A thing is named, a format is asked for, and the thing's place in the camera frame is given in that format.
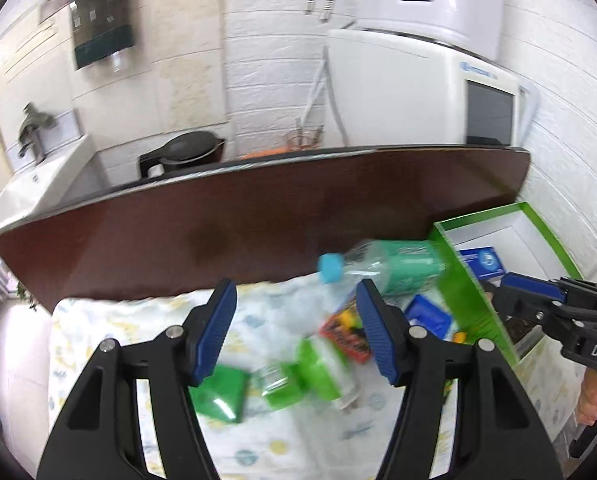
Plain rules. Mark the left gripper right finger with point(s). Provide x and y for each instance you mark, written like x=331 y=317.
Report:
x=498 y=434

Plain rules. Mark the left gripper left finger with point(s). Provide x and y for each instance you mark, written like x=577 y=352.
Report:
x=97 y=433

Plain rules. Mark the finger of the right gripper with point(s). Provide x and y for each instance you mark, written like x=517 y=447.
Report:
x=569 y=291

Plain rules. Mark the blue medicine carton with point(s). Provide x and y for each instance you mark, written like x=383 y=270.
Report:
x=483 y=262

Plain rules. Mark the small green box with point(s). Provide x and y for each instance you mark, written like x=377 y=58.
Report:
x=221 y=396

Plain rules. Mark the blue plastic square box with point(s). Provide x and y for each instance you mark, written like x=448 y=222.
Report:
x=423 y=312

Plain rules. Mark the red playing card box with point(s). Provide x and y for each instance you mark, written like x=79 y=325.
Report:
x=346 y=331

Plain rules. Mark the dark rubber snake toy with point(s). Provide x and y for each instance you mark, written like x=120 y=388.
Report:
x=518 y=328

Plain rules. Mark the black electrical tape roll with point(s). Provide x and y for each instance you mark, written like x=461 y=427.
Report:
x=493 y=294

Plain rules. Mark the person right hand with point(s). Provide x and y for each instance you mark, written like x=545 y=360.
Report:
x=586 y=407

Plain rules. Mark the green open cardboard box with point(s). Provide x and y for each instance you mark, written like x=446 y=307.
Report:
x=525 y=245

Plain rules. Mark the marker with blue cap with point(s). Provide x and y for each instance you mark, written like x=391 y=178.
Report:
x=460 y=337

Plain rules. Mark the clear bottle green label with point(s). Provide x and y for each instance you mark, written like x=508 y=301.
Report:
x=397 y=267

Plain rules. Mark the giraffe print white cloth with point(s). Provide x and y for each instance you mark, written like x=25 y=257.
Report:
x=311 y=438

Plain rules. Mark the white sink cabinet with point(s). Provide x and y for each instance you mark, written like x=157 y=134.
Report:
x=70 y=172

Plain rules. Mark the white appliance with screen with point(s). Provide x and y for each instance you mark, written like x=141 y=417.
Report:
x=386 y=89

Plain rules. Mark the dark brown headboard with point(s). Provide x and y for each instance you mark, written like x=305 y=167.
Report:
x=259 y=219

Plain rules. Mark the black kettle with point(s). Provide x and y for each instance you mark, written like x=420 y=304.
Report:
x=188 y=150

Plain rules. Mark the clear cup with sticks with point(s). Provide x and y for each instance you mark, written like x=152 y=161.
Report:
x=303 y=138

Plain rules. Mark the grey faucet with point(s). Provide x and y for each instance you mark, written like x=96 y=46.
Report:
x=29 y=133

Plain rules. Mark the dark wall dispenser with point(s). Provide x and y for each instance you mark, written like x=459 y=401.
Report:
x=100 y=29

